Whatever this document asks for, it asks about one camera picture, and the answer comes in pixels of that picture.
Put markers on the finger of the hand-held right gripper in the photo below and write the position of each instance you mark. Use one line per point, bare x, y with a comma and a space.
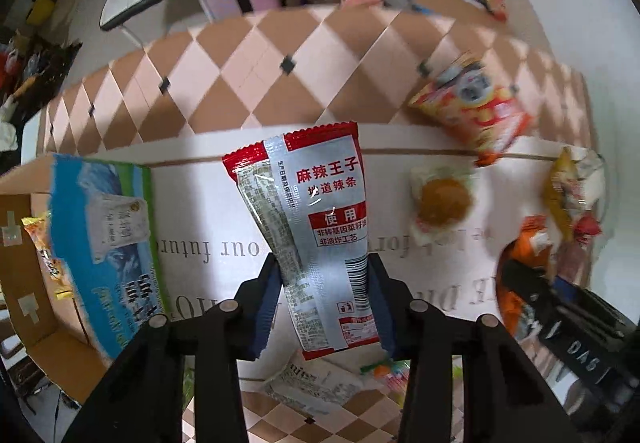
527, 283

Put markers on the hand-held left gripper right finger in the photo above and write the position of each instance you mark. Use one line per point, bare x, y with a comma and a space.
382, 323

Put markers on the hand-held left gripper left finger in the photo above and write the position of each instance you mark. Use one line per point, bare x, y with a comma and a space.
265, 318

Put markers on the orange snack packet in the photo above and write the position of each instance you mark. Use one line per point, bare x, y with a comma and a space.
530, 243

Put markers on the red silver spicy strip packet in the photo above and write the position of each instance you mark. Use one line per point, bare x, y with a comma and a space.
320, 203

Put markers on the cardboard box with blue print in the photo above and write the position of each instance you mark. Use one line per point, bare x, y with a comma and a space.
115, 233

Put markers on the heap of mixed snack packets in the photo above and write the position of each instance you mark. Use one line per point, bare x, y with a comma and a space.
47, 248

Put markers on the colourful candy packet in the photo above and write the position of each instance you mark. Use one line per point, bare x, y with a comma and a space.
392, 370

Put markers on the pale pink snack packet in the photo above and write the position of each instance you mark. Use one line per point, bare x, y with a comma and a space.
572, 263

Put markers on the white printed snack packet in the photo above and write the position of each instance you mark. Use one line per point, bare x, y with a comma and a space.
310, 380

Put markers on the small red snack packet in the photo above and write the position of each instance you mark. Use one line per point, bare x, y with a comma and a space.
586, 226

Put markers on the yellow snack packet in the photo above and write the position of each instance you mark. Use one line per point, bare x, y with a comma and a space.
562, 188

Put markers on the clear packet with round cake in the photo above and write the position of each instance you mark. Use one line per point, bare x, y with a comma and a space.
442, 200

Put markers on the red panda print snack packet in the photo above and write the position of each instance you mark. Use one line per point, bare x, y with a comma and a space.
475, 113

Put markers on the black low table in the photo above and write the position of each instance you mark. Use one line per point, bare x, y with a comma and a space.
45, 68

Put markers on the yellow bag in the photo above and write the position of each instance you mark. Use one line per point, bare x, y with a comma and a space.
42, 8

